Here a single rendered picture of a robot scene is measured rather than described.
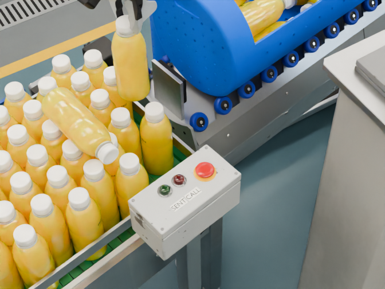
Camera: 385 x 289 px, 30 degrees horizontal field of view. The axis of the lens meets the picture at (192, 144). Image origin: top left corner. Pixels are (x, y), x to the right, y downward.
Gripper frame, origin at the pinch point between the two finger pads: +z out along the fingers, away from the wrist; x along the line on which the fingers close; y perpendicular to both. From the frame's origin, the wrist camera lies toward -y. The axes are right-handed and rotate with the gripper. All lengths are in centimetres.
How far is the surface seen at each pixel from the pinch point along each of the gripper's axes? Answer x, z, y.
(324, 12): -12, 18, 47
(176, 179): -24.5, 16.7, -9.3
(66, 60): 17.1, 18.4, -5.4
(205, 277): -4, 116, 16
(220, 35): -6.9, 10.0, 18.4
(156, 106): -6.7, 18.5, 0.4
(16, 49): 140, 127, 34
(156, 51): 48, 70, 42
